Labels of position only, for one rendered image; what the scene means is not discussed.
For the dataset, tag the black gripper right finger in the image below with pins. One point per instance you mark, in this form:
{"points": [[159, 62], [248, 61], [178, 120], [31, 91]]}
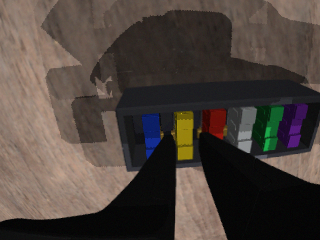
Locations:
{"points": [[255, 200]]}

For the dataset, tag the red fuse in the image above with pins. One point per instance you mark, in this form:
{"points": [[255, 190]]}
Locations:
{"points": [[214, 121]]}

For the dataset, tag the blue fuse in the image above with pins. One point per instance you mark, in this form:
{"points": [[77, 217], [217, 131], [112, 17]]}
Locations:
{"points": [[151, 128]]}

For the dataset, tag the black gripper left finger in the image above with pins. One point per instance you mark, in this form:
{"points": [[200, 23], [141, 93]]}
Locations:
{"points": [[144, 210]]}

